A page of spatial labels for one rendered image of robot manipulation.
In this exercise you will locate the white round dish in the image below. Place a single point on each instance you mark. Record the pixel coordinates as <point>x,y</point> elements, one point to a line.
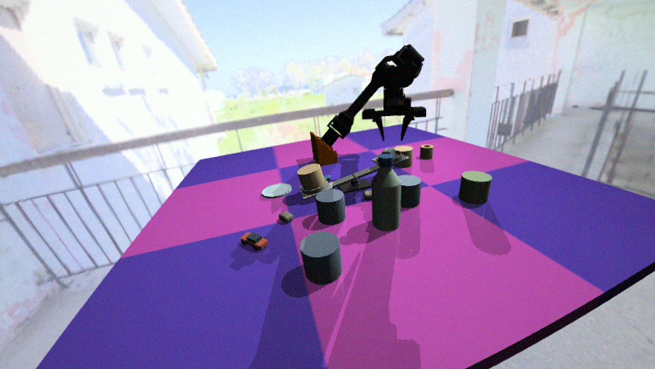
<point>276,190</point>

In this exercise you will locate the dark olive green cylinder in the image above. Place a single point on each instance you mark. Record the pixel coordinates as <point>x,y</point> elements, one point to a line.
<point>475,187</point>

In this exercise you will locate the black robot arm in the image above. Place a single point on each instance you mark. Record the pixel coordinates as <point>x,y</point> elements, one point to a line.
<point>408,66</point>

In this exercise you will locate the dark grey cylinder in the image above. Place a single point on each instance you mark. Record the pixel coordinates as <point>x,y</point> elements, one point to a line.
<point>331,207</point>
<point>321,257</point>
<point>410,191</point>

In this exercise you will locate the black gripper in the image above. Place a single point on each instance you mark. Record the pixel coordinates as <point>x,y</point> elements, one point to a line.
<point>417,112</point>

